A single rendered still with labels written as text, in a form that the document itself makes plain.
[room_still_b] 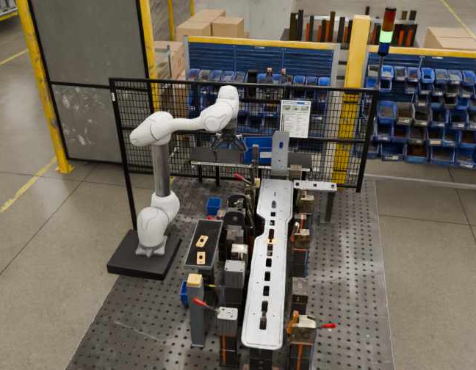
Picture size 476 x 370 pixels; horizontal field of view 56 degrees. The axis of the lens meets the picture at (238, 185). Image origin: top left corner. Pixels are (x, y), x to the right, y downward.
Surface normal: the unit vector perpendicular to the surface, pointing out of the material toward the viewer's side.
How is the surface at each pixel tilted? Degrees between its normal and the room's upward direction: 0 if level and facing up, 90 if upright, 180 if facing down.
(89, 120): 90
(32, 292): 0
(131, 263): 2
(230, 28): 90
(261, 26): 90
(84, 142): 91
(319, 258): 0
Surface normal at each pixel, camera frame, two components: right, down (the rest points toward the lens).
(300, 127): -0.12, 0.55
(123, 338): 0.00, -0.83
